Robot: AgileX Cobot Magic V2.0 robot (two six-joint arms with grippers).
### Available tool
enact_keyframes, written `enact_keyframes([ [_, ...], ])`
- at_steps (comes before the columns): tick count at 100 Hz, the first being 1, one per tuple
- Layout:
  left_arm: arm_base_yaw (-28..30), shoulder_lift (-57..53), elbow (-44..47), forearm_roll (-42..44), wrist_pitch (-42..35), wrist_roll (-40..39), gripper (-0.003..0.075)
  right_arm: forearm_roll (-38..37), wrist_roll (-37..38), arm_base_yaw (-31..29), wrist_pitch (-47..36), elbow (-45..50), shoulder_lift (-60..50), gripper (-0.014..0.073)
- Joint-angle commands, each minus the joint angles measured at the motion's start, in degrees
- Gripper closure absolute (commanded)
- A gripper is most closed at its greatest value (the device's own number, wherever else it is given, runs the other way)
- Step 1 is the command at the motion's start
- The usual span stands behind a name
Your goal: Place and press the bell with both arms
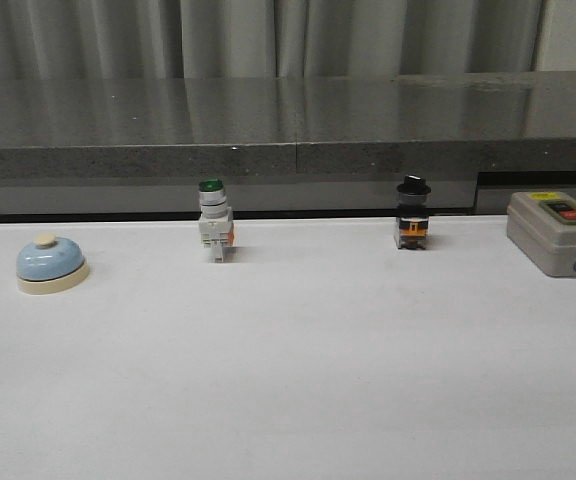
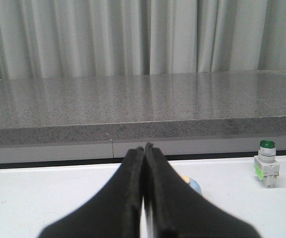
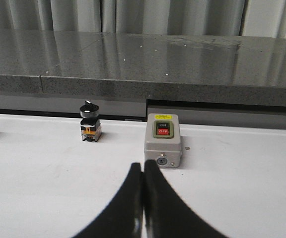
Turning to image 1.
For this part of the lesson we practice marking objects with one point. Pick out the black selector switch orange body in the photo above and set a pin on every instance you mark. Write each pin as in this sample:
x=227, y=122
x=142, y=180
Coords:
x=412, y=219

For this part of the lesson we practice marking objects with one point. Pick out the blue desk bell cream base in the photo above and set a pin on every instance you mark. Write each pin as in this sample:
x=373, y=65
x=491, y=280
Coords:
x=50, y=264

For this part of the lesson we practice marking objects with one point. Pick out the grey switch box red button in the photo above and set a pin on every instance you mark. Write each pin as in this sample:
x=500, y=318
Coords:
x=543, y=226

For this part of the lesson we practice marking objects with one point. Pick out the dark grey stone counter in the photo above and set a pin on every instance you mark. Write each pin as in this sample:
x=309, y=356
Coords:
x=133, y=149

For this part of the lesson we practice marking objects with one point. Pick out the grey curtain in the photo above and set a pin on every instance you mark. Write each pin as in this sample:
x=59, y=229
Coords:
x=238, y=39

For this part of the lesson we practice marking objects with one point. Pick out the green pushbutton switch white body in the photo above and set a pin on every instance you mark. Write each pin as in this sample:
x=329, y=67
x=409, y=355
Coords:
x=216, y=225

